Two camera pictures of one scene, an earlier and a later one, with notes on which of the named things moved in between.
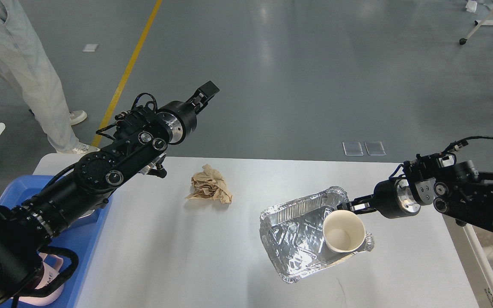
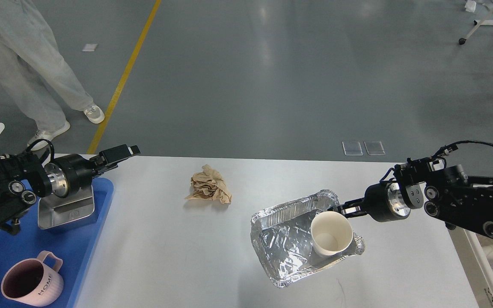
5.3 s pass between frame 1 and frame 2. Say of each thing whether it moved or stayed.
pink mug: stayed
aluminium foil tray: moved
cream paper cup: moved
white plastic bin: stayed
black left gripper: moved
